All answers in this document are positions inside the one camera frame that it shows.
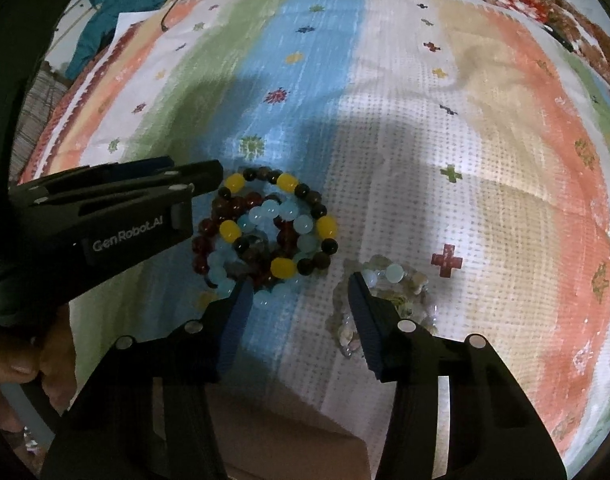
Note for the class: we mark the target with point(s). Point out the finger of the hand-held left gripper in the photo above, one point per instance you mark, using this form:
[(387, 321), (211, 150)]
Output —
[(135, 164), (200, 174)]

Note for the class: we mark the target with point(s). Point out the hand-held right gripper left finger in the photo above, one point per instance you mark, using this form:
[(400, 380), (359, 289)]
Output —
[(236, 317)]

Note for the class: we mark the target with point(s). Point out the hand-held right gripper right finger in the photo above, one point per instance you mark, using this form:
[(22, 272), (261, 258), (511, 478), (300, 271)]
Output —
[(366, 320)]

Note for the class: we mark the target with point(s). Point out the person's left hand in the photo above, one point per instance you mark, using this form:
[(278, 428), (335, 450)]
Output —
[(55, 355)]

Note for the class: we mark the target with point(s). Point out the teal jacket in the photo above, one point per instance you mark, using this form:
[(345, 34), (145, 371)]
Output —
[(115, 0)]

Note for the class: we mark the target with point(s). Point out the striped woven mat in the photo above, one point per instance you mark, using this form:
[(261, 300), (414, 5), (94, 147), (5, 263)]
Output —
[(435, 135)]

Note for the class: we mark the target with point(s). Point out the black charger plug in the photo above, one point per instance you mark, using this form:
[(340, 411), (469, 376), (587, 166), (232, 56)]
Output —
[(560, 37)]

